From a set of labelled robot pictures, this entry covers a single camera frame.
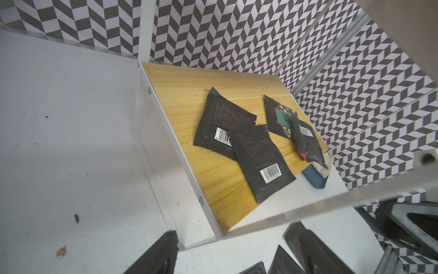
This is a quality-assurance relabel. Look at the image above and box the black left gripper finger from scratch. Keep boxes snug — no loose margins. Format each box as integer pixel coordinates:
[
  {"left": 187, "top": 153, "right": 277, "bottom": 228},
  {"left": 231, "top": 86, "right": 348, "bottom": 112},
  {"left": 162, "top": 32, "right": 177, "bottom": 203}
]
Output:
[{"left": 125, "top": 230, "right": 179, "bottom": 274}]

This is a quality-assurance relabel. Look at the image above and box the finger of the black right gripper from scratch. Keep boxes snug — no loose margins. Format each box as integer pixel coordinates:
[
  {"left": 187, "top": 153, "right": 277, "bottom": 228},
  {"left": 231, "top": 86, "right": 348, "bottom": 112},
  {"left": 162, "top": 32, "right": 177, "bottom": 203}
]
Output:
[{"left": 355, "top": 200, "right": 438, "bottom": 260}]

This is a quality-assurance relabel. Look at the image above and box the black tea bag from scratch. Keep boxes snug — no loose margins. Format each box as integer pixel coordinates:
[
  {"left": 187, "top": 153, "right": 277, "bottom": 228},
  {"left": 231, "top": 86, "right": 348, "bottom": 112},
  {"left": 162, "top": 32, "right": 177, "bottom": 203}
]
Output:
[
  {"left": 229, "top": 124, "right": 296, "bottom": 204},
  {"left": 284, "top": 221, "right": 353, "bottom": 274},
  {"left": 193, "top": 87, "right": 257, "bottom": 161},
  {"left": 292, "top": 116, "right": 326, "bottom": 167},
  {"left": 268, "top": 245, "right": 305, "bottom": 274}
]

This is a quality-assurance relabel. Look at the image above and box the green tea bag lower back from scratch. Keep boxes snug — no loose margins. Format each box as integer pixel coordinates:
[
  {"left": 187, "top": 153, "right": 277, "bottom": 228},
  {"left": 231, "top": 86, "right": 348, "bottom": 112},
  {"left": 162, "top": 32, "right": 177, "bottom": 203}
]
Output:
[{"left": 263, "top": 95, "right": 298, "bottom": 139}]

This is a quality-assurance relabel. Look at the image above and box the beige cloth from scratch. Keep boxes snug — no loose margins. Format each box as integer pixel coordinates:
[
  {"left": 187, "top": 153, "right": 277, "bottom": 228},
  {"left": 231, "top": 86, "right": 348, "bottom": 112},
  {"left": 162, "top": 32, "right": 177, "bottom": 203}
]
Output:
[{"left": 311, "top": 153, "right": 334, "bottom": 179}]

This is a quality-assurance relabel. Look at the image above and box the blue tray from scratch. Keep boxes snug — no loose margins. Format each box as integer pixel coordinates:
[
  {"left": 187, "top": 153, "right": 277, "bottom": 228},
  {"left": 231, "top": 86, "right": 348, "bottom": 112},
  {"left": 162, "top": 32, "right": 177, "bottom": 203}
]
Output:
[{"left": 302, "top": 165, "right": 327, "bottom": 190}]

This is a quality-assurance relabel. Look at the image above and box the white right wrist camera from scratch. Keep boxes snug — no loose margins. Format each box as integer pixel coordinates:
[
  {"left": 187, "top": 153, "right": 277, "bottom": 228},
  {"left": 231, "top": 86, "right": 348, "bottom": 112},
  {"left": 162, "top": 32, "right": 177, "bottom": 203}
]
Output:
[{"left": 414, "top": 148, "right": 438, "bottom": 169}]

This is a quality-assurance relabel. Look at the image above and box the wooden shelf white frame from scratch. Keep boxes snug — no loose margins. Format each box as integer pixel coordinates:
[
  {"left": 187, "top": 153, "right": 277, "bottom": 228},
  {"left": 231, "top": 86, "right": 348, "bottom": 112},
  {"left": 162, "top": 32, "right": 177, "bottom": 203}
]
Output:
[{"left": 131, "top": 0, "right": 438, "bottom": 251}]

